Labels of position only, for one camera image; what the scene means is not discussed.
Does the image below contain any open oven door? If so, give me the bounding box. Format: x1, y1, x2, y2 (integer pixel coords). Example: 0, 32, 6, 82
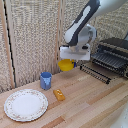
79, 63, 112, 85

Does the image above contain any woven beige folding screen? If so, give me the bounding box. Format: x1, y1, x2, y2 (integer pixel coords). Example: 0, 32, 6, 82
0, 0, 128, 93

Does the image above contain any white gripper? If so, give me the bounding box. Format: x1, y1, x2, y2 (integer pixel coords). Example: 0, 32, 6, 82
59, 45, 91, 69

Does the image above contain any yellow bowl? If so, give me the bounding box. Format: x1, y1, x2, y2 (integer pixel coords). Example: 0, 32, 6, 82
57, 58, 76, 72

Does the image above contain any silver toaster oven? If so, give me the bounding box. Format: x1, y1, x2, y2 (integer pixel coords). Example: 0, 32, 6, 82
90, 37, 128, 80

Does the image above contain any blue cup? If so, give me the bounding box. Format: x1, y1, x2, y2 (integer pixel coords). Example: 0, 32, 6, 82
39, 71, 53, 91

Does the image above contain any white plate with patterned rim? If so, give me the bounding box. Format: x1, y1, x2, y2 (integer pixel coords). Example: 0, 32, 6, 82
3, 88, 50, 123

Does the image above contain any ribbed metal oven tray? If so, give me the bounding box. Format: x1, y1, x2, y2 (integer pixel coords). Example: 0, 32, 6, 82
92, 51, 127, 72

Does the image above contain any orange rectangular block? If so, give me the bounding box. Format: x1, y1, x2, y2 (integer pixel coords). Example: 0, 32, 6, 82
53, 88, 67, 102

